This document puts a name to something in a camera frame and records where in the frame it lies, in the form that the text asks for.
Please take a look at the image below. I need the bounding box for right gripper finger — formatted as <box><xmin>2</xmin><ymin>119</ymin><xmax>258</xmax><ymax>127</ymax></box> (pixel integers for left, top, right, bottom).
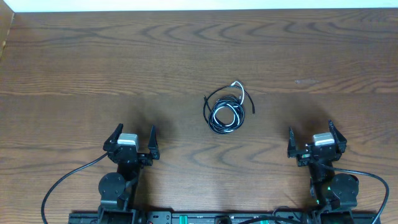
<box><xmin>328</xmin><ymin>119</ymin><xmax>347</xmax><ymax>153</ymax></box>
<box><xmin>287</xmin><ymin>127</ymin><xmax>298</xmax><ymax>158</ymax></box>

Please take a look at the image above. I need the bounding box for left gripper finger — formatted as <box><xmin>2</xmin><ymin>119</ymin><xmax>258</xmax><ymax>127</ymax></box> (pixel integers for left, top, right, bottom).
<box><xmin>148</xmin><ymin>125</ymin><xmax>160</xmax><ymax>160</ymax></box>
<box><xmin>103</xmin><ymin>123</ymin><xmax>123</xmax><ymax>152</ymax></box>

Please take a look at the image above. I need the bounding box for white cable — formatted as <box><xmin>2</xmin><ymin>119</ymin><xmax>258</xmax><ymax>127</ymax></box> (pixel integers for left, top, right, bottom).
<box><xmin>211</xmin><ymin>81</ymin><xmax>246</xmax><ymax>133</ymax></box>

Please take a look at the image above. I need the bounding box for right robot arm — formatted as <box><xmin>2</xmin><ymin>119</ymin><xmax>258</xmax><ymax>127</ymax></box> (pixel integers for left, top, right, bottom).
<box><xmin>287</xmin><ymin>120</ymin><xmax>359</xmax><ymax>223</ymax></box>

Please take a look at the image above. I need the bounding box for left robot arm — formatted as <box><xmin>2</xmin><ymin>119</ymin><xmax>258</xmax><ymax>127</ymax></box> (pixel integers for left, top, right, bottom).
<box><xmin>98</xmin><ymin>123</ymin><xmax>160</xmax><ymax>224</ymax></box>

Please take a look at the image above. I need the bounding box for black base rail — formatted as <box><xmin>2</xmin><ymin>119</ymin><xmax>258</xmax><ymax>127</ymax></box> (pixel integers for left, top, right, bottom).
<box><xmin>68</xmin><ymin>211</ymin><xmax>375</xmax><ymax>224</ymax></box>

